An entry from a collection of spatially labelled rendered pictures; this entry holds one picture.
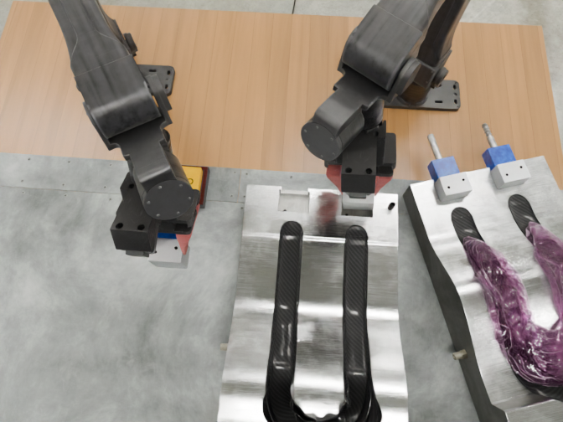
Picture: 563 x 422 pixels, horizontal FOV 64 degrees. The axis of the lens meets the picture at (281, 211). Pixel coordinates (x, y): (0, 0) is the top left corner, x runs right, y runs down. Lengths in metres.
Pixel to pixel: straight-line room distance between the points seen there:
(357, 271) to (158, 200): 0.37
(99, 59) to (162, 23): 0.59
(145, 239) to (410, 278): 0.50
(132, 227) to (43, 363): 0.42
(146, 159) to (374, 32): 0.29
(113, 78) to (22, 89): 0.61
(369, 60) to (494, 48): 0.63
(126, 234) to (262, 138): 0.46
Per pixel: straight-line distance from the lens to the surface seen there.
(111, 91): 0.53
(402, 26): 0.56
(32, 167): 1.02
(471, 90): 1.07
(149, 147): 0.53
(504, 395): 0.81
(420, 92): 0.96
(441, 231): 0.84
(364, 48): 0.55
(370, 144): 0.61
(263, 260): 0.75
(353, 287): 0.75
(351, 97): 0.56
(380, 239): 0.77
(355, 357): 0.71
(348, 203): 0.74
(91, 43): 0.56
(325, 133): 0.55
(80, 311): 0.89
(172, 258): 0.70
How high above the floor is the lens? 1.61
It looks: 70 degrees down
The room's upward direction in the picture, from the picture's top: straight up
